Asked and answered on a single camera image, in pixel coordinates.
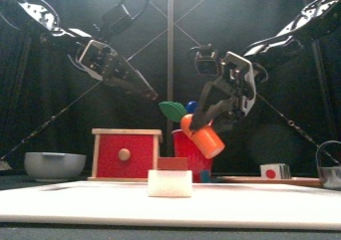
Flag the orange toy carrot green leaves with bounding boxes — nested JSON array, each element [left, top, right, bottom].
[[159, 101, 226, 159]]

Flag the blue toy utensil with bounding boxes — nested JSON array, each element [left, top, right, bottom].
[[184, 100, 199, 115]]

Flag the red plastic cup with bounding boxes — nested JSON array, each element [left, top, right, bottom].
[[169, 128, 214, 184]]

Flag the red block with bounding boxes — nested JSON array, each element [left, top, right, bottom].
[[156, 156, 188, 171]]

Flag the small blue object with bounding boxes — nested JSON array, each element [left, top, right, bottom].
[[197, 169, 211, 184]]

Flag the white cube with red dot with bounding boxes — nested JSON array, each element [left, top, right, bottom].
[[259, 162, 291, 180]]

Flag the wooden tray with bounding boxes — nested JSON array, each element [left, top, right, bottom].
[[214, 175, 323, 188]]

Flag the red wooden drawer box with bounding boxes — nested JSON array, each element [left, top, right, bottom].
[[86, 127, 164, 182]]

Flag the white block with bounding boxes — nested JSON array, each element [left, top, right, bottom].
[[147, 169, 192, 198]]

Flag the white cutting board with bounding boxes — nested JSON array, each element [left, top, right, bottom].
[[0, 179, 341, 232]]

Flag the grey bowl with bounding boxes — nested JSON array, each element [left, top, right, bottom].
[[24, 151, 88, 182]]

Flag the small white object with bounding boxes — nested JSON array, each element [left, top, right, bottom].
[[0, 159, 13, 172]]

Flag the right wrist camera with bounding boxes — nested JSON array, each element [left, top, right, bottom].
[[191, 44, 222, 77]]

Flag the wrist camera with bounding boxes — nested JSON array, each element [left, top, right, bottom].
[[100, 3, 135, 36], [191, 44, 222, 77]]

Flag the vertical metal frame pole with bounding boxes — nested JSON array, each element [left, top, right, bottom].
[[165, 0, 175, 157]]

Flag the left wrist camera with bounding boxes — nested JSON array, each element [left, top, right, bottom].
[[100, 3, 135, 36]]

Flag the metal basket with handle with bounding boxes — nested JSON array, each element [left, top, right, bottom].
[[314, 139, 341, 190]]

